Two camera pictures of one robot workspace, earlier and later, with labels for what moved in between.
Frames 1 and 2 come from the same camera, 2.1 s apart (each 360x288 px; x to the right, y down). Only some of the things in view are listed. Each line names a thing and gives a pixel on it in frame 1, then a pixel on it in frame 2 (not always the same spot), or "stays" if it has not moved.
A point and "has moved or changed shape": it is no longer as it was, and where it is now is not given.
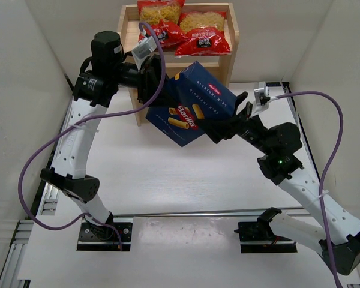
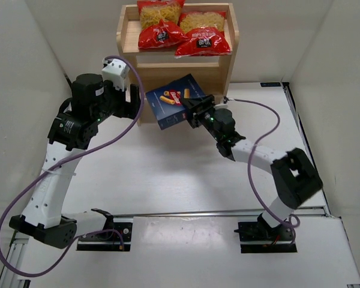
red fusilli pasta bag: x=162 y=15 stays
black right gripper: x=233 y=125 → x=198 y=107
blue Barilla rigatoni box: x=201 y=95 has moved or changed shape
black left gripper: x=150 y=80 → x=133 y=100
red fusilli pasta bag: x=206 y=31 stays
